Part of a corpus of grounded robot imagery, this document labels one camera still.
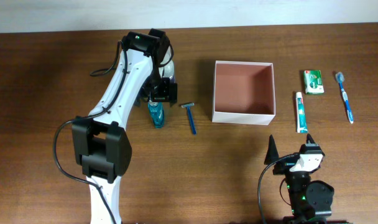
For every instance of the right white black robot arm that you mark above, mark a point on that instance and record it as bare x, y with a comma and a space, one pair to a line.
310, 200

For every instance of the teal mouthwash bottle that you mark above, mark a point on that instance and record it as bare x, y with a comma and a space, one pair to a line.
156, 112

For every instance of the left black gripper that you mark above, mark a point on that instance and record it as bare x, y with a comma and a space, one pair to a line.
161, 93

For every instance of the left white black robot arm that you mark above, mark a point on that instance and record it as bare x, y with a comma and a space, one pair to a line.
102, 149

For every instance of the purple foam pump bottle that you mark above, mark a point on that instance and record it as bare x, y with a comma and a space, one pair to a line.
169, 69

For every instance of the blue white toothbrush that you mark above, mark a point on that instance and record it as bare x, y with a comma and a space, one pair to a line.
340, 79

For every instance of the blue disposable razor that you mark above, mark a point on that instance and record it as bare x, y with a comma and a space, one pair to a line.
188, 106

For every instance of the white pink-lined open box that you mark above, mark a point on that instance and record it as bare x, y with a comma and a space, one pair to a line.
243, 93

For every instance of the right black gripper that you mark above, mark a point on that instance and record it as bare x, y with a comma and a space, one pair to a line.
284, 168

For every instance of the green soap box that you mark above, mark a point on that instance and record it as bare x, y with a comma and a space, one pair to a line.
313, 82

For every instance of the white green toothpaste tube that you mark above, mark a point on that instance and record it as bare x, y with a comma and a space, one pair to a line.
301, 118

